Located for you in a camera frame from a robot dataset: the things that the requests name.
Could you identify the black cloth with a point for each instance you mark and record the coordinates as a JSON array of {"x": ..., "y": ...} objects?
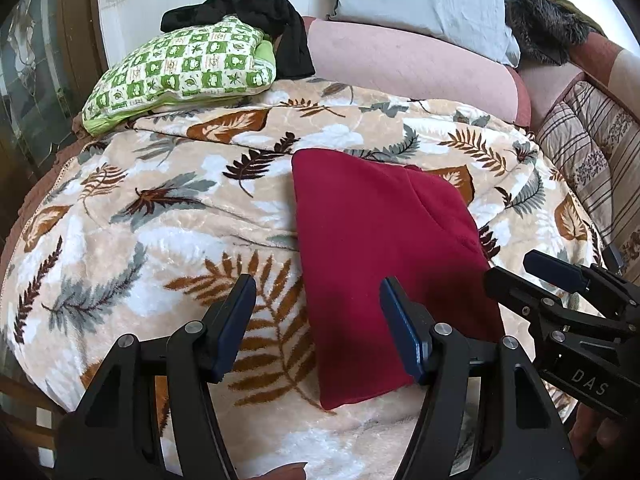
[{"x": 295, "y": 35}]

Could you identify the grey pillow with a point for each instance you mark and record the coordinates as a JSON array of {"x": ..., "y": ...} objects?
[{"x": 425, "y": 0}]

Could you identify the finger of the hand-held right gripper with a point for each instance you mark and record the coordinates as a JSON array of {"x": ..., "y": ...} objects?
[
  {"x": 515, "y": 290},
  {"x": 555, "y": 270}
]

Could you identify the striped sofa cushion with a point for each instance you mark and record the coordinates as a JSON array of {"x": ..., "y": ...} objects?
[{"x": 595, "y": 160}]

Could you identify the leaf print blanket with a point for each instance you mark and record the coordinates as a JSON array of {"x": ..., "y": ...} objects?
[{"x": 150, "y": 240}]

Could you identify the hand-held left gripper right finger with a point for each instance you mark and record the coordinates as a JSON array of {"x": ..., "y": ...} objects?
[{"x": 400, "y": 330}]

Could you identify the pink bolster cushion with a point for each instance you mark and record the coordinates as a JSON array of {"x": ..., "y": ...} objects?
[{"x": 400, "y": 70}]

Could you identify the red garment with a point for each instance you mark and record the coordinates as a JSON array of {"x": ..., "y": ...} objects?
[{"x": 360, "y": 240}]

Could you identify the pink sofa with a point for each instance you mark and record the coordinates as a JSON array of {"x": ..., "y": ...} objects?
[{"x": 550, "y": 85}]

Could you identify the wooden glass-door cabinet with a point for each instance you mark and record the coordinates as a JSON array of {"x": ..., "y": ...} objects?
[{"x": 35, "y": 70}]

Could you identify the person's right hand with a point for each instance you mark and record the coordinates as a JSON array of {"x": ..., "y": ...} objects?
[{"x": 595, "y": 430}]

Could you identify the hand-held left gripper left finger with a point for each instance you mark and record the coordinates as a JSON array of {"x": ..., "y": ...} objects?
[{"x": 232, "y": 325}]

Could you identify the green patterned pillow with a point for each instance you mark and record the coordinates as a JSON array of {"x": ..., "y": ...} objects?
[{"x": 190, "y": 70}]

